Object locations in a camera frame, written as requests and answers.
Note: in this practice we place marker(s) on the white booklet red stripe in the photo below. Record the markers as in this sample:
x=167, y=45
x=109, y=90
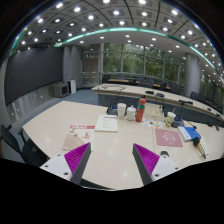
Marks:
x=106, y=123

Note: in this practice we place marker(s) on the red white paper sheet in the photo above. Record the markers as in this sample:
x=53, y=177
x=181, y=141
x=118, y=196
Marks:
x=85, y=132

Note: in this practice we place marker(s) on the clear acrylic stand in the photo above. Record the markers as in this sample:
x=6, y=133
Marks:
x=154, y=112

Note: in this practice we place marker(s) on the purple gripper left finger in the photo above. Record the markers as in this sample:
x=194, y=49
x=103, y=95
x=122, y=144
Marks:
x=70, y=166

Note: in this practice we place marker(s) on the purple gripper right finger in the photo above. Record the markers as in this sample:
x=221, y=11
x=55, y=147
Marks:
x=151, y=166

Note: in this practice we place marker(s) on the colourful sticker sheet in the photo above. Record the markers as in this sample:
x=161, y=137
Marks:
x=152, y=123

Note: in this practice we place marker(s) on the green white drink cup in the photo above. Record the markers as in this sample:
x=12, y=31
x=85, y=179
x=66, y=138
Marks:
x=170, y=118

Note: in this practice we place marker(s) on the long curved conference table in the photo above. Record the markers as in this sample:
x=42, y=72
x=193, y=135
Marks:
x=185, y=108

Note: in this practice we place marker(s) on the red green water bottle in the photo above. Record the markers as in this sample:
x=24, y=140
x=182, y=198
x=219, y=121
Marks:
x=140, y=109

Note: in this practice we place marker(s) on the white paper cup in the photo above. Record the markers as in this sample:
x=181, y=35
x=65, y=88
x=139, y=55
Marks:
x=121, y=108

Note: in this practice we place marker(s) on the black conference microphone base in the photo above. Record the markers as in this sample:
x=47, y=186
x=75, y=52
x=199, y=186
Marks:
x=112, y=110

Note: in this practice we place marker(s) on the black office chair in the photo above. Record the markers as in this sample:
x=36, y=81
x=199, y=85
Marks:
x=30, y=153

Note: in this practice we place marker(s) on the white lidded mug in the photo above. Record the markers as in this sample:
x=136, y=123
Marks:
x=131, y=112

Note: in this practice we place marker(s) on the pink mouse pad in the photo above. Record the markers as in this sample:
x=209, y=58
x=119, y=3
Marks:
x=168, y=138

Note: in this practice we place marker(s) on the grey cabinet box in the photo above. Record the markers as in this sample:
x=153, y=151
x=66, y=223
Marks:
x=61, y=90

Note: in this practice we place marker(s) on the black mouse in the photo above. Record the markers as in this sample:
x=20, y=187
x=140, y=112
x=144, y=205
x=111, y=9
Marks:
x=164, y=153

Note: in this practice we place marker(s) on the beige fan swatch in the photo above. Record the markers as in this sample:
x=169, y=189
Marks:
x=72, y=141

